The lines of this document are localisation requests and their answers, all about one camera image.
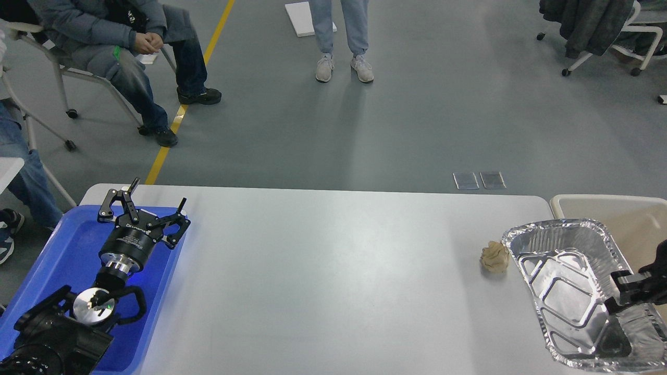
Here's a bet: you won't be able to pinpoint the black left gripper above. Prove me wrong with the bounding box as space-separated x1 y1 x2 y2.
97 178 191 273

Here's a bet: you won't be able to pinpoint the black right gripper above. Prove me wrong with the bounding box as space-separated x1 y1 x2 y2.
604 240 666 315

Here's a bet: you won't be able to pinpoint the aluminium foil tray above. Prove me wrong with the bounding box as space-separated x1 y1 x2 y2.
502 218 665 373

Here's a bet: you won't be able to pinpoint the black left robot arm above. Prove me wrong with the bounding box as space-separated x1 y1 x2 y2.
2 180 191 374

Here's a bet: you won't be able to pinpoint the beige plastic bin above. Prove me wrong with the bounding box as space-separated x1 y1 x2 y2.
550 194 666 273

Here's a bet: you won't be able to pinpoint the person in blue jeans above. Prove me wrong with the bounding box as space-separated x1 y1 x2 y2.
1 99 64 263

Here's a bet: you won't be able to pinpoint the crumpled brown paper ball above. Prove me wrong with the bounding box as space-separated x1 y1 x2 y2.
480 241 510 273

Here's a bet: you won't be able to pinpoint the white chair far left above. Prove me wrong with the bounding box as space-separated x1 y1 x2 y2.
0 68 78 208

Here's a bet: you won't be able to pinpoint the right clear floor plate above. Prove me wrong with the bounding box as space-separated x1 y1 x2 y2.
479 171 507 190

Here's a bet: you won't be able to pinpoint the clear floor plate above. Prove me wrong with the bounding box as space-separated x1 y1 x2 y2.
452 172 479 190
479 171 507 190

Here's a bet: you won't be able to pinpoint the seated person grey jacket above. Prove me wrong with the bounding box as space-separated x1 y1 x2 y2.
29 1 222 147

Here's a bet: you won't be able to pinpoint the left clear floor plate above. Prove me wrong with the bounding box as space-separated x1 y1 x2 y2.
452 172 479 190

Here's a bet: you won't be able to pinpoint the white chair with wheels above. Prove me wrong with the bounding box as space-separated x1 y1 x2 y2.
7 22 152 135

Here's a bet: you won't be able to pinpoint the white board on floor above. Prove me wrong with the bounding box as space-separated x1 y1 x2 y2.
285 1 316 38

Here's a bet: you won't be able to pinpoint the white office chair right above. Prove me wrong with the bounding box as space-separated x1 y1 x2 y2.
536 0 663 77

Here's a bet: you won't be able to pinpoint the dark jacket on chair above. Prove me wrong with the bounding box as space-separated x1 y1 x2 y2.
540 1 634 59

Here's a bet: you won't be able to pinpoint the standing person light jeans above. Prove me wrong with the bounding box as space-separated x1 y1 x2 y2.
310 0 375 84

